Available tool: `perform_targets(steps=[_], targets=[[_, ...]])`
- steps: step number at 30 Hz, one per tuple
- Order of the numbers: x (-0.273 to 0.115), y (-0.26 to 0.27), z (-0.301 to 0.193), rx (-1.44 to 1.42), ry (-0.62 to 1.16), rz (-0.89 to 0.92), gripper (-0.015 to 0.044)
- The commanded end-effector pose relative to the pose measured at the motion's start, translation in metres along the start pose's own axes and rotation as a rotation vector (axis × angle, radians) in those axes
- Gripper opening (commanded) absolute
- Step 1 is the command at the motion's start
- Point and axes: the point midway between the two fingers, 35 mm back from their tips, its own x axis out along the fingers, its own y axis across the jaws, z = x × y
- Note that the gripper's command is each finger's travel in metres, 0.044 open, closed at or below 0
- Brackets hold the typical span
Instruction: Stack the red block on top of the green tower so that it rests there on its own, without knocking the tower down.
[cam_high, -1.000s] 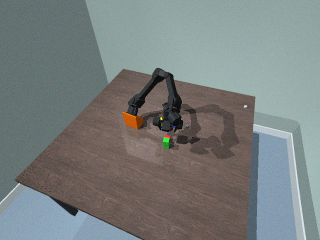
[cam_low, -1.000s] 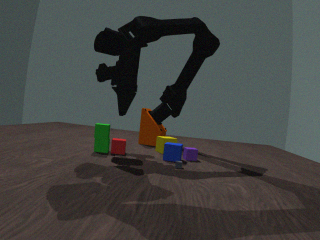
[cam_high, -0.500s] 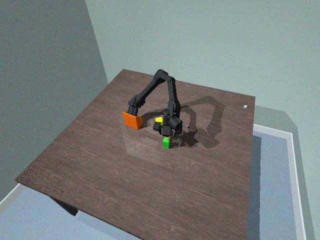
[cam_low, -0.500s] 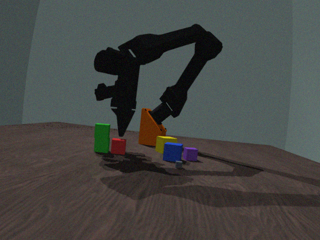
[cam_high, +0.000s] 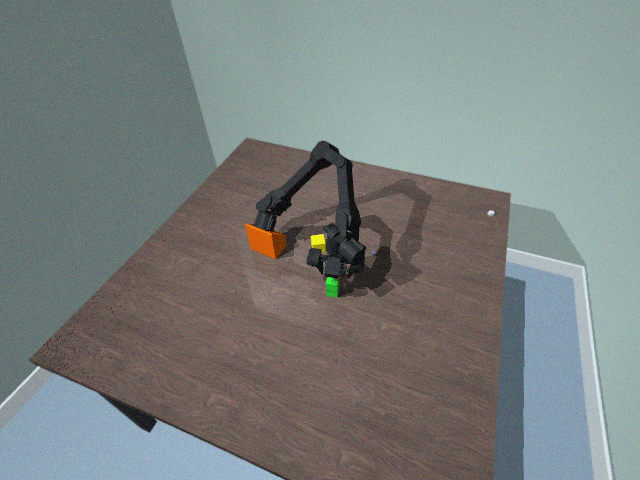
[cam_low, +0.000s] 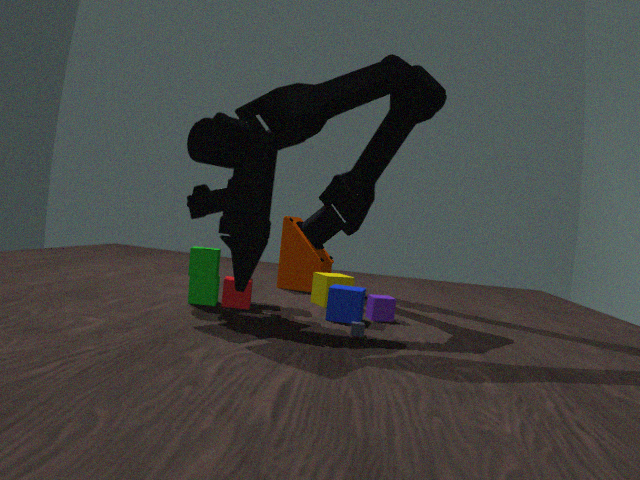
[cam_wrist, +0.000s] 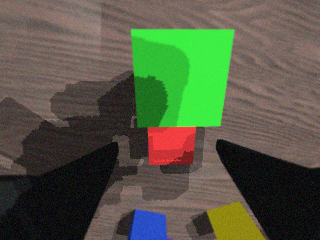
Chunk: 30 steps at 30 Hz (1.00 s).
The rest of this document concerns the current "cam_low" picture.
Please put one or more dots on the purple block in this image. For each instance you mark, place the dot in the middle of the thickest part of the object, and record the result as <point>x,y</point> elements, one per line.
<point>380,308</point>

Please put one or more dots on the blue block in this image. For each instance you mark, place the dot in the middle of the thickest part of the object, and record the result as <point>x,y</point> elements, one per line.
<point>345,303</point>

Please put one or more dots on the green block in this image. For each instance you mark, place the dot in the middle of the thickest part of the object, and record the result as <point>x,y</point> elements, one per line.
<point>203,290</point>
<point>204,262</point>

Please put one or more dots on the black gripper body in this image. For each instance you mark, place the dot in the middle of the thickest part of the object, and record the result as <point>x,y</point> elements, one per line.
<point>252,194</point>

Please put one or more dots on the yellow block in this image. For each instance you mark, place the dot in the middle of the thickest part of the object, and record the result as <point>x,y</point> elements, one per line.
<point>322,282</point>

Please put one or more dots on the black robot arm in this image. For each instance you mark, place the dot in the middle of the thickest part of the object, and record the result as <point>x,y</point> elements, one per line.
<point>294,113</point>

